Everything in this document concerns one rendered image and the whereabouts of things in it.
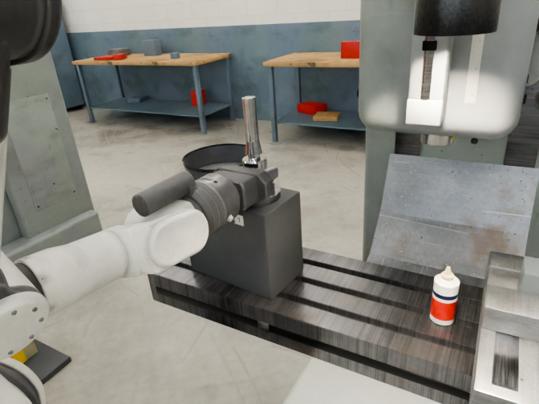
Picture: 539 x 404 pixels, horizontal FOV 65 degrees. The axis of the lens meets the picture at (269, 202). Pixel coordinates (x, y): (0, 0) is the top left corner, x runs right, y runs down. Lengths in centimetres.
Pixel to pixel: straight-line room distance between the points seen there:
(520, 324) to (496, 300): 4
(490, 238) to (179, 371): 149
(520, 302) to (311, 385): 36
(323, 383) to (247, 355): 131
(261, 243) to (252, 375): 129
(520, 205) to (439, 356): 44
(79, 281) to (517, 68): 55
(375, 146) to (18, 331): 88
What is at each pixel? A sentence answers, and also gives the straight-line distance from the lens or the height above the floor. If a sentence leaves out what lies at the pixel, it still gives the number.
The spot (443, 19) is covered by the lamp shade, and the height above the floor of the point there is 146.
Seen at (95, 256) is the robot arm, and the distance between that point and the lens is 55.
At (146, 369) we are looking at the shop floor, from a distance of 216.
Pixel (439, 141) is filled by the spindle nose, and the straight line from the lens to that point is 66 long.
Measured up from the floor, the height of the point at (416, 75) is 140.
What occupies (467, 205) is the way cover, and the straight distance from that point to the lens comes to 107.
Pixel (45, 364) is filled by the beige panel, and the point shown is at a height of 3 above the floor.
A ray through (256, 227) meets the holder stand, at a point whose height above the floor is 112.
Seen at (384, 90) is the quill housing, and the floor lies 137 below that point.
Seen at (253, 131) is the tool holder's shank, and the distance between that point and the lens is 76.
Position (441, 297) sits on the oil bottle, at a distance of 78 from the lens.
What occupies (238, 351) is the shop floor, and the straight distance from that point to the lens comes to 213.
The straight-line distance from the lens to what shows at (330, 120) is 474.
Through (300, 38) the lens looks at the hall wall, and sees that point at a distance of 539.
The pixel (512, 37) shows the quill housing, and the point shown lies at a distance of 56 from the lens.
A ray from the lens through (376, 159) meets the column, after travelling 113.
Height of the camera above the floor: 149
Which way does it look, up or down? 26 degrees down
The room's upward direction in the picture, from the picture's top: 4 degrees counter-clockwise
